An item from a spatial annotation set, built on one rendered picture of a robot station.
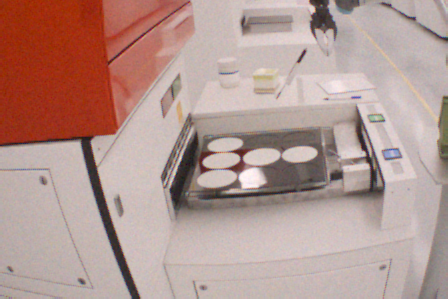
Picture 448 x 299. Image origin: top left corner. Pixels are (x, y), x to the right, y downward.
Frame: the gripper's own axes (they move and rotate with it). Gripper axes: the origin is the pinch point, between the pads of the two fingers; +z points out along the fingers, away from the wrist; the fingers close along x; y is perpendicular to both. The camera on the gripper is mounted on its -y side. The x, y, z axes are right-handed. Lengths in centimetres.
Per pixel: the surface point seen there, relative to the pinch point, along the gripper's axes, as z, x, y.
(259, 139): 24.0, 22.9, 9.3
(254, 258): 58, 20, -29
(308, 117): 16.7, 7.9, 15.3
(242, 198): 42, 25, -10
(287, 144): 26.5, 14.4, 5.0
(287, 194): 42.0, 13.6, -9.3
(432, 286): 85, -49, 37
